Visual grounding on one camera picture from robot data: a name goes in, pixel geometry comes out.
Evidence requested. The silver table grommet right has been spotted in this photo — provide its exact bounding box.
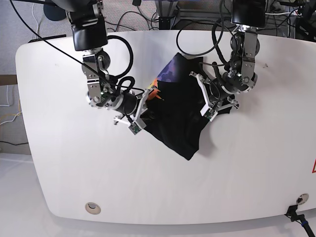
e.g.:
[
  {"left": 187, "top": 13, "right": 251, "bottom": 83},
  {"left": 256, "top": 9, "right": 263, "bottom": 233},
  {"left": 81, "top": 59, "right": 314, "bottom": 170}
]
[{"left": 296, "top": 193, "right": 309, "bottom": 205}]

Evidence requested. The red warning triangle sticker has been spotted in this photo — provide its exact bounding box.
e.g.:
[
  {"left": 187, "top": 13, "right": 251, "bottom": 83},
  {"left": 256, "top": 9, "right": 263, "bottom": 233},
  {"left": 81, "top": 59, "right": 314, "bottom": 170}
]
[{"left": 312, "top": 159, "right": 316, "bottom": 173}]

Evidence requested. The white cable on floor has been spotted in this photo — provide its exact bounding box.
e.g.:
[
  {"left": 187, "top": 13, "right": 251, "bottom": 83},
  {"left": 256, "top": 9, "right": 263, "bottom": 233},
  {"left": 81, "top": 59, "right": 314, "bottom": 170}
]
[{"left": 0, "top": 84, "right": 17, "bottom": 107}]

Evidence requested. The metal frame post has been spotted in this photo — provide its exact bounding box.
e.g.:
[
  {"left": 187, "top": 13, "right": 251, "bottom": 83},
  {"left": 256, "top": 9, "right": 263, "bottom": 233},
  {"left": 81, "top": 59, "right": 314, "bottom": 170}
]
[{"left": 155, "top": 0, "right": 179, "bottom": 30}]

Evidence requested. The black flat bar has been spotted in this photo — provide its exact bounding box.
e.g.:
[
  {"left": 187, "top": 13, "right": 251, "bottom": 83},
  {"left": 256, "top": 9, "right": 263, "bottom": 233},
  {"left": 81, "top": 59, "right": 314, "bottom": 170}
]
[{"left": 28, "top": 34, "right": 66, "bottom": 43}]

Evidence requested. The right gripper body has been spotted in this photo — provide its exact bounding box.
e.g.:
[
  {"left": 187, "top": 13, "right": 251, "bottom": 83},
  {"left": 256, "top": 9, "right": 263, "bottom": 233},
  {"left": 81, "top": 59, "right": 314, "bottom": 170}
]
[{"left": 113, "top": 89, "right": 152, "bottom": 126}]

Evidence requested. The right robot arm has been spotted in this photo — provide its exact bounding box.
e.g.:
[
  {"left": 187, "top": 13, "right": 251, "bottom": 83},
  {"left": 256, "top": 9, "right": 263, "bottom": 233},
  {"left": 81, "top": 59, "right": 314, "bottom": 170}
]
[{"left": 54, "top": 0, "right": 151, "bottom": 132}]

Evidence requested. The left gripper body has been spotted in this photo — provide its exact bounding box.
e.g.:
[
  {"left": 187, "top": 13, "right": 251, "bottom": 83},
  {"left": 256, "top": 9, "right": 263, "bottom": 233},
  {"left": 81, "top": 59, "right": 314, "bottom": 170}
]
[{"left": 189, "top": 71, "right": 239, "bottom": 113}]

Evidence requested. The silver table grommet left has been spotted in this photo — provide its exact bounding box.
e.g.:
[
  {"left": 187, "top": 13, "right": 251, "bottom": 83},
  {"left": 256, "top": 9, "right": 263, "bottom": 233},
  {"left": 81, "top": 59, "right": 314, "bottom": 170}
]
[{"left": 85, "top": 202, "right": 101, "bottom": 215}]

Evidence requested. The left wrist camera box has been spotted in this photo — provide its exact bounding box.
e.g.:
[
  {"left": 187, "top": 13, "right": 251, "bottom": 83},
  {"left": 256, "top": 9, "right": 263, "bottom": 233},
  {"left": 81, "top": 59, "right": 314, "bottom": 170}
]
[{"left": 200, "top": 104, "right": 218, "bottom": 122}]

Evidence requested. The black T-shirt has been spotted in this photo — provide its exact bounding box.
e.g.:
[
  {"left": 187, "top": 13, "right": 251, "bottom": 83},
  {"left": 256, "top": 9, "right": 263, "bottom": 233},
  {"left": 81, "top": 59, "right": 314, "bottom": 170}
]
[{"left": 142, "top": 53, "right": 209, "bottom": 160}]

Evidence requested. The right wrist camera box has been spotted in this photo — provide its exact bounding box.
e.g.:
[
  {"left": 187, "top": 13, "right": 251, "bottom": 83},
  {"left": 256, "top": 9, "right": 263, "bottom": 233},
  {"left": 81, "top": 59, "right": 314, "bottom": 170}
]
[{"left": 128, "top": 121, "right": 146, "bottom": 135}]

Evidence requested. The black clamp with cable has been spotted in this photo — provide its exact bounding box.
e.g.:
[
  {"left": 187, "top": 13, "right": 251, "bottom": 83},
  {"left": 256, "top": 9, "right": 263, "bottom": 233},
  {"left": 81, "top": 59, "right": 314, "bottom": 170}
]
[{"left": 285, "top": 205, "right": 315, "bottom": 237}]

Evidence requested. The silver table grommet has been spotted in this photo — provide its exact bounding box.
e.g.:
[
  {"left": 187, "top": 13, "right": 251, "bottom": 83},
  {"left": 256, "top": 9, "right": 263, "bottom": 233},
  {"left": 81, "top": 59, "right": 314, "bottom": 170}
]
[
  {"left": 85, "top": 202, "right": 101, "bottom": 215},
  {"left": 296, "top": 193, "right": 309, "bottom": 205}
]

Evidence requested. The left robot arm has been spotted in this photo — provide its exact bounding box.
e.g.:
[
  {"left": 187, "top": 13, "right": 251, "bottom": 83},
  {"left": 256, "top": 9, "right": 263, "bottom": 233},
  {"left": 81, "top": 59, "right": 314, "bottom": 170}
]
[{"left": 190, "top": 0, "right": 266, "bottom": 120}]

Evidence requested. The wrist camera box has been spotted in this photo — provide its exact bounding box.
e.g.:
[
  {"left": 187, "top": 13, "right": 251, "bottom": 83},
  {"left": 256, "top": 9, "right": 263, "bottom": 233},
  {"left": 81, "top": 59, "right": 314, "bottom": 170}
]
[
  {"left": 128, "top": 121, "right": 146, "bottom": 135},
  {"left": 200, "top": 104, "right": 218, "bottom": 122}
]

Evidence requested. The round dark stand base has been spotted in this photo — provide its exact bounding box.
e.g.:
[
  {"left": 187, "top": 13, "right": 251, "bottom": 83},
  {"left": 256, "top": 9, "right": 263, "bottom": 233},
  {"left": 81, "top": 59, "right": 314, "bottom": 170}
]
[{"left": 43, "top": 5, "right": 66, "bottom": 21}]

